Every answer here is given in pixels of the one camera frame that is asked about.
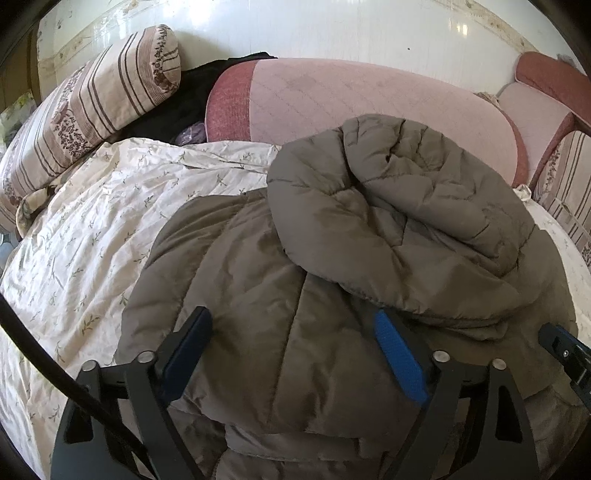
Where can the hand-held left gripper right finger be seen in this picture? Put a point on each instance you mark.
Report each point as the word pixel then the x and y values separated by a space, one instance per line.
pixel 399 355

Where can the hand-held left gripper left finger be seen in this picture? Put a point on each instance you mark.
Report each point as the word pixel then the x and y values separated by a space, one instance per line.
pixel 184 355

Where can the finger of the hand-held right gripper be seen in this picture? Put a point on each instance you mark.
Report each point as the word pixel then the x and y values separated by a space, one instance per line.
pixel 575 357

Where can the olive quilted hooded jacket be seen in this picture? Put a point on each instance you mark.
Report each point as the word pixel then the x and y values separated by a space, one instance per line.
pixel 323 240

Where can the white floral bed sheet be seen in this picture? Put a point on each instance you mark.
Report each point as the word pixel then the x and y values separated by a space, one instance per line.
pixel 92 240

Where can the striped floral cushion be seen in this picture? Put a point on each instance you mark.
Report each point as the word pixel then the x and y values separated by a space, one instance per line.
pixel 570 184
pixel 92 106

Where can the beige patterned cloth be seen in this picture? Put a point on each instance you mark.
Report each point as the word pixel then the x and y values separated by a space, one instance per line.
pixel 37 203

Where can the small purple cloth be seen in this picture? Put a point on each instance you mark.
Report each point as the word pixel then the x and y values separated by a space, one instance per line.
pixel 191 133

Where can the light pink cushion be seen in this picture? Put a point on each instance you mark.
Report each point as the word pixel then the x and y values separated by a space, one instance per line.
pixel 531 120

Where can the black cloth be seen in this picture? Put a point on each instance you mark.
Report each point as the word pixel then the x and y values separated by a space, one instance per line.
pixel 184 101

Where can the pink bolster cushion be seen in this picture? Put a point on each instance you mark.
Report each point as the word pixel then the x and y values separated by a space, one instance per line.
pixel 346 92

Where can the cream crumpled cloth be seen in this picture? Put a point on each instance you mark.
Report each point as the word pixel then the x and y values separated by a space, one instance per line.
pixel 487 98

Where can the small green floral pillow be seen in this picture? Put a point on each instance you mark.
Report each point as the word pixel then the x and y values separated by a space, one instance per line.
pixel 14 115

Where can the small grey thing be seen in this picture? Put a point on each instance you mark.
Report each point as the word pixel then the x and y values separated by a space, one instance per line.
pixel 564 57

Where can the brown wooden door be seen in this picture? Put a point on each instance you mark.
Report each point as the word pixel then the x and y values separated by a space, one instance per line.
pixel 24 69

